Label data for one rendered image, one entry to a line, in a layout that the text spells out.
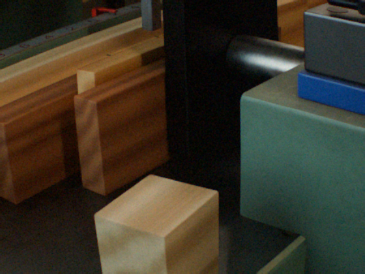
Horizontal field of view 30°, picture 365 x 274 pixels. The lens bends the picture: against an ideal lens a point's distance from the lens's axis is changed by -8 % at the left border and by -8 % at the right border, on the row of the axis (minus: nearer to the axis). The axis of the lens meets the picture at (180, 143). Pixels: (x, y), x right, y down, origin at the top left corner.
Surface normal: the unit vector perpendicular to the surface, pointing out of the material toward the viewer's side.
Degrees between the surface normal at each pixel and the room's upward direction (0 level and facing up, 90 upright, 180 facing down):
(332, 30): 90
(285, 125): 90
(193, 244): 90
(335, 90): 90
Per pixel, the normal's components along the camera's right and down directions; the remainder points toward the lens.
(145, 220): -0.04, -0.91
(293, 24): 0.78, 0.23
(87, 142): -0.63, 0.34
